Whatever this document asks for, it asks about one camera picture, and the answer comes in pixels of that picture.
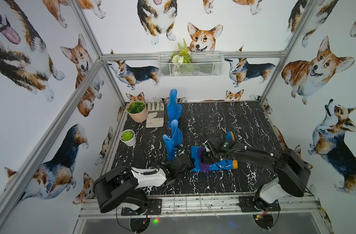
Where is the blue rubber boot back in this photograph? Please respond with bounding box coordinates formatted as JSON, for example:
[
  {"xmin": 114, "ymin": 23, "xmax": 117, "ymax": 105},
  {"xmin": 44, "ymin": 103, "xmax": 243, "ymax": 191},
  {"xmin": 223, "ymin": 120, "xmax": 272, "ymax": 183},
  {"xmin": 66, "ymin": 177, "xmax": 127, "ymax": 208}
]
[{"xmin": 191, "ymin": 131, "xmax": 238, "ymax": 172}]

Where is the blue rubber boot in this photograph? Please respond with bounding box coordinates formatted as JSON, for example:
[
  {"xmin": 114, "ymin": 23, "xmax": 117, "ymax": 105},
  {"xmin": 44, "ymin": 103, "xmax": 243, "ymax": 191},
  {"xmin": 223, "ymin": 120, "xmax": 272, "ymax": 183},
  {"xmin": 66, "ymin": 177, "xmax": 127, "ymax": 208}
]
[
  {"xmin": 167, "ymin": 89, "xmax": 183, "ymax": 128},
  {"xmin": 162, "ymin": 120, "xmax": 183, "ymax": 160},
  {"xmin": 191, "ymin": 131, "xmax": 238, "ymax": 172}
]

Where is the purple cloth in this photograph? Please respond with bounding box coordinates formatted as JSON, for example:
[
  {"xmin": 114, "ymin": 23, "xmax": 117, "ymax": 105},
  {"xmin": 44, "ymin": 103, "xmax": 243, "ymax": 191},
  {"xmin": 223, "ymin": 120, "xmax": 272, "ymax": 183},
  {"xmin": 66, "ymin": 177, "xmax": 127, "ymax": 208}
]
[{"xmin": 198, "ymin": 147, "xmax": 210, "ymax": 172}]

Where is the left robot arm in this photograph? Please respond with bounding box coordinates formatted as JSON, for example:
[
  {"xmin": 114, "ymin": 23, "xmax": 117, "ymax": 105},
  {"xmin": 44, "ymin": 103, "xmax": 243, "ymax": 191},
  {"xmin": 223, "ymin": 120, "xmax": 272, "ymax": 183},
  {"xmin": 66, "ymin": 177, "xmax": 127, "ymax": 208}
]
[{"xmin": 93, "ymin": 154, "xmax": 194, "ymax": 215}]

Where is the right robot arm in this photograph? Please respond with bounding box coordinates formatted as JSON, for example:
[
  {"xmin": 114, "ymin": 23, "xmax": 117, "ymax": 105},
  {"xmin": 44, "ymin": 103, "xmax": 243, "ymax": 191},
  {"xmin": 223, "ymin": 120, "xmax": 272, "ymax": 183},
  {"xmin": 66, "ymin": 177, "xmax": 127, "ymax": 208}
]
[{"xmin": 202, "ymin": 134, "xmax": 311, "ymax": 204}]

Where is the small white plant pot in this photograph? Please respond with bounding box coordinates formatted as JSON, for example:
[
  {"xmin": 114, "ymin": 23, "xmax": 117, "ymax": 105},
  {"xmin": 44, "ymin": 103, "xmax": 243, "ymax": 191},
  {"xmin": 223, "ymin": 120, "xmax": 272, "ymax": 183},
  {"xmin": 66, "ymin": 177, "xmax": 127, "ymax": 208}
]
[{"xmin": 120, "ymin": 129, "xmax": 137, "ymax": 147}]

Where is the green moss in white pot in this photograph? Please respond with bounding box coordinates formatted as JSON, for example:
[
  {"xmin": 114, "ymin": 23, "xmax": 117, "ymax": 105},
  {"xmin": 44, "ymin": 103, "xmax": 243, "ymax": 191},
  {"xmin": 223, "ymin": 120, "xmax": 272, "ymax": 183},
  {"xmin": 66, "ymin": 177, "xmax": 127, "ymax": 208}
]
[{"xmin": 120, "ymin": 130, "xmax": 134, "ymax": 142}]

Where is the pink ribbed plant pot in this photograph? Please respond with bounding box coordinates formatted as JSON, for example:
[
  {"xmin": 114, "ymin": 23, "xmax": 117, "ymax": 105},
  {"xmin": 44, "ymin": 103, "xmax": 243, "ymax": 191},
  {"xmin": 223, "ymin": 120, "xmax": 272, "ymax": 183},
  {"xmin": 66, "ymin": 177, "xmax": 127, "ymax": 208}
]
[{"xmin": 127, "ymin": 101, "xmax": 147, "ymax": 123}]

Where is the green plant in pink pot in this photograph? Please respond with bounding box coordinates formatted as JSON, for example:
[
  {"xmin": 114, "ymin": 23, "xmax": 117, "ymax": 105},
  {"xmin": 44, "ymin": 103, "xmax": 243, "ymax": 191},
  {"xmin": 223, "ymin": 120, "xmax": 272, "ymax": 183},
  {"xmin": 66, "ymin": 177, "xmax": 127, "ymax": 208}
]
[{"xmin": 127, "ymin": 101, "xmax": 146, "ymax": 114}]

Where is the fern with white flower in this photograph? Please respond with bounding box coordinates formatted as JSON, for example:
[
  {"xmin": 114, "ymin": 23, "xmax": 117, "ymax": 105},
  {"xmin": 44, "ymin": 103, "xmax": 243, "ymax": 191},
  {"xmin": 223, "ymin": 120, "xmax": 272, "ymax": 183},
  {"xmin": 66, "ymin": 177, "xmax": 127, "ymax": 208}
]
[{"xmin": 170, "ymin": 40, "xmax": 192, "ymax": 77}]

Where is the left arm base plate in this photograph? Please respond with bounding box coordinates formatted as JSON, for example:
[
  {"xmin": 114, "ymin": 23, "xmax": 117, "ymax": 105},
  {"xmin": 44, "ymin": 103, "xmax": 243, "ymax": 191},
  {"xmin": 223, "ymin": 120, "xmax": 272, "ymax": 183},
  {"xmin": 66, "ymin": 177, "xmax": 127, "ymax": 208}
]
[{"xmin": 120, "ymin": 198, "xmax": 162, "ymax": 216}]

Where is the aluminium front rail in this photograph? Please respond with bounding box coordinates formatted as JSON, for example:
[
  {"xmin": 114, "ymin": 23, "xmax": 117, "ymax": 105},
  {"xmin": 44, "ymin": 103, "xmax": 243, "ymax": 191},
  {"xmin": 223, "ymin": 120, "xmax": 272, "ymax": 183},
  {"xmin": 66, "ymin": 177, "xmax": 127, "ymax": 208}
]
[{"xmin": 78, "ymin": 192, "xmax": 319, "ymax": 220}]

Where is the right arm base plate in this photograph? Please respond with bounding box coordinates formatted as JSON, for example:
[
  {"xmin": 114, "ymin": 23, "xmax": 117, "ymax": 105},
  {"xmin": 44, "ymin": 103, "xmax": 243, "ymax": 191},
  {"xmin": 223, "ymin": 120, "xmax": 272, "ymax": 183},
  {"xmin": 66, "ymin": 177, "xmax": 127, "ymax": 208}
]
[{"xmin": 239, "ymin": 196, "xmax": 281, "ymax": 213}]

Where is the white wire wall basket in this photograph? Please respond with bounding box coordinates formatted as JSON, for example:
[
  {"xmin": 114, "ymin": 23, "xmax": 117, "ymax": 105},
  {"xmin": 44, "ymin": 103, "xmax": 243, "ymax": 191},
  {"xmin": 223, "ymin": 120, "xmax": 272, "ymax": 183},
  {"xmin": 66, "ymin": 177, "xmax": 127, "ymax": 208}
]
[{"xmin": 158, "ymin": 52, "xmax": 224, "ymax": 78}]

